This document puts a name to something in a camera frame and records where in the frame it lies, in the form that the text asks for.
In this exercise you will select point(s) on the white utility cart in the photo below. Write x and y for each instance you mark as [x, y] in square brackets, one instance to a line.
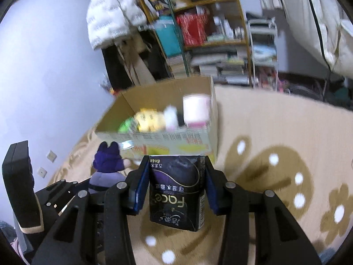
[262, 49]

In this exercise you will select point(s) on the pile of magazines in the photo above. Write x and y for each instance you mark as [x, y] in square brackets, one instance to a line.
[215, 66]

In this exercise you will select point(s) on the teal bag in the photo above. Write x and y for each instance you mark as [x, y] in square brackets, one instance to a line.
[168, 38]

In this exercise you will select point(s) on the beige hanging cloth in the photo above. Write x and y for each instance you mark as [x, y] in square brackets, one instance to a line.
[140, 69]

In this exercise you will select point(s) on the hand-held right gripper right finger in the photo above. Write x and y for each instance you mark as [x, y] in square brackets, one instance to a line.
[212, 198]

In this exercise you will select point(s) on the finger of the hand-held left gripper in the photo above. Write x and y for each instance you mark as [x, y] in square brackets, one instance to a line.
[63, 187]
[59, 205]

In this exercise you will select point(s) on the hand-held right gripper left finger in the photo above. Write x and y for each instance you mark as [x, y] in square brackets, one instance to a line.
[138, 196]

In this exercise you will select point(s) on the green tissue pack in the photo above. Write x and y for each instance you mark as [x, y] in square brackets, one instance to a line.
[126, 124]

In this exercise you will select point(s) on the small white bottle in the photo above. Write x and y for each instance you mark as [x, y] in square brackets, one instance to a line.
[171, 117]

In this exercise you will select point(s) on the printed cardboard box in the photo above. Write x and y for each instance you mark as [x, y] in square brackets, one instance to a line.
[165, 93]

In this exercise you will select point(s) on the purple plush doll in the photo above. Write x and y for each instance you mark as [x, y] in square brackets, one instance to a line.
[107, 160]

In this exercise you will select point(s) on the stack of books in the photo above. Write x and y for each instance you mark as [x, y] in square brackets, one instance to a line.
[178, 63]

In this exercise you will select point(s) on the wooden shelf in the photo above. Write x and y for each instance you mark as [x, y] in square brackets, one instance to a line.
[209, 43]

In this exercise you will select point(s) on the white puffer jacket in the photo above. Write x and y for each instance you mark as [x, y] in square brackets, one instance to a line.
[110, 11]

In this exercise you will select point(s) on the plastic bag with yellow contents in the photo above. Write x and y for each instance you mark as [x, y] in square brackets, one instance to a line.
[109, 87]

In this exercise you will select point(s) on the dark hanging clothes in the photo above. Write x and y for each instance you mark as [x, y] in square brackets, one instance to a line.
[115, 66]

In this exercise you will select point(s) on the row of small bottles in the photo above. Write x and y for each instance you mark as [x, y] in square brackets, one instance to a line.
[229, 30]

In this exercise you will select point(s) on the pink lollipop plush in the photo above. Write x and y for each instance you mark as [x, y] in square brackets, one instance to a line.
[195, 107]

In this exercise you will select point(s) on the green pole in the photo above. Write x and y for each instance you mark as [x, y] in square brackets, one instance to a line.
[182, 47]

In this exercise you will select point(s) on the red gift bag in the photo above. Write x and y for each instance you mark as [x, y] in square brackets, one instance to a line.
[193, 30]

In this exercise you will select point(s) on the beige flower printed blanket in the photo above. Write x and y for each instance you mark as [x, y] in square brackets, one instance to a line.
[262, 121]

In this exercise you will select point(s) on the wall outlet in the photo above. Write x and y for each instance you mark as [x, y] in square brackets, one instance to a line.
[42, 172]
[51, 156]

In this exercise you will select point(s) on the black tissue pack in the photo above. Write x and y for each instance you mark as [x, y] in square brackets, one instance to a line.
[176, 193]

